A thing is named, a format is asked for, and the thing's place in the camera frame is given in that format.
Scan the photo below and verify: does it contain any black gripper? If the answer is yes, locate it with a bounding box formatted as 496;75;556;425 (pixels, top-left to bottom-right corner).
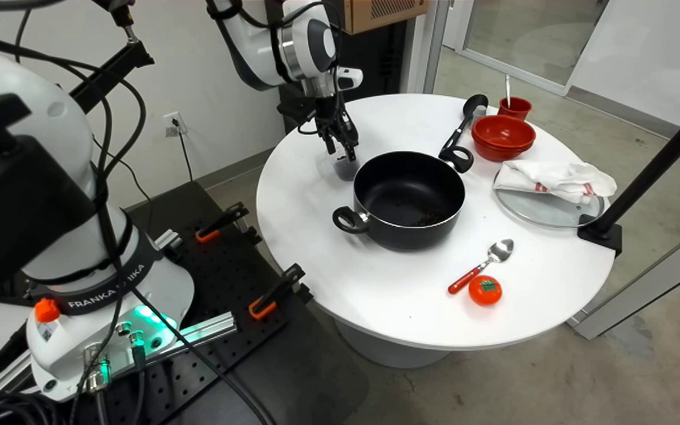
297;83;359;160

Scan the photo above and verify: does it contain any clear plastic jug with contents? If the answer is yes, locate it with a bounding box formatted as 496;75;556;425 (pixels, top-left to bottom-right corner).
334;156;359;182

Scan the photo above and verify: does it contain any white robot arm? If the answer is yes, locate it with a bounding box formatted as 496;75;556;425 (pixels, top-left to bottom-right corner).
0;0;195;401

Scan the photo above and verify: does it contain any black cooking pot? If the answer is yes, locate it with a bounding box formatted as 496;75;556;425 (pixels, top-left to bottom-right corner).
334;146;475;250

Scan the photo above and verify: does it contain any black cabinet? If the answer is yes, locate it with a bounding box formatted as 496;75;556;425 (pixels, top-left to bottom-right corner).
277;16;419;137

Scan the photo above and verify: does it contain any cardboard box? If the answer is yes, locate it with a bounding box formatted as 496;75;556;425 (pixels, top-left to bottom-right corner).
346;0;431;36

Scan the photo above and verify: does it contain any black ladle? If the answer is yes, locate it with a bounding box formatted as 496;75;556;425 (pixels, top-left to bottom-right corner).
439;95;490;155

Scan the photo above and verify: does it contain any black orange clamp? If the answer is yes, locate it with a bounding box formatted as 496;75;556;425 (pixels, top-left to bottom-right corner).
195;204;249;247
249;265;306;321

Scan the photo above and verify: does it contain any red bowl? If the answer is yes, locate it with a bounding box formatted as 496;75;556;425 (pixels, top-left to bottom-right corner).
472;116;536;163

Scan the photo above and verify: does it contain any red mug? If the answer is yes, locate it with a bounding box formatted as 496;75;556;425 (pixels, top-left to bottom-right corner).
498;98;531;120

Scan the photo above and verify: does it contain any orange tomato toy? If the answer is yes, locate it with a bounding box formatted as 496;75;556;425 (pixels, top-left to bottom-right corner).
467;274;504;307

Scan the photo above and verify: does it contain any round white table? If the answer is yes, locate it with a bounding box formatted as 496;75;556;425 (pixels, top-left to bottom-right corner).
255;93;620;354

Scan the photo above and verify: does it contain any white cloth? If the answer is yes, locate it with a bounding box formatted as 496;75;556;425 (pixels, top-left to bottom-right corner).
493;160;617;206

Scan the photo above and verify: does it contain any wall power outlet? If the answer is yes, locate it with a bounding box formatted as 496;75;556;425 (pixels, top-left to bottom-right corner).
164;111;185;137

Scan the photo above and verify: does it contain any red handled spoon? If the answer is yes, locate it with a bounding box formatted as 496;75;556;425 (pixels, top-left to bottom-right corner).
450;238;516;296

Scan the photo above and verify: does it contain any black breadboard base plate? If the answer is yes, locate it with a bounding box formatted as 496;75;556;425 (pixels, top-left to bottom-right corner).
0;180;371;425

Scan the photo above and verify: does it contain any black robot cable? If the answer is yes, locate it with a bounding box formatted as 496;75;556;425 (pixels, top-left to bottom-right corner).
7;8;277;425

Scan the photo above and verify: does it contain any black camera stand pole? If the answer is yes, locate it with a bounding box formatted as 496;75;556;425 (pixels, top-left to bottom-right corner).
576;129;680;256

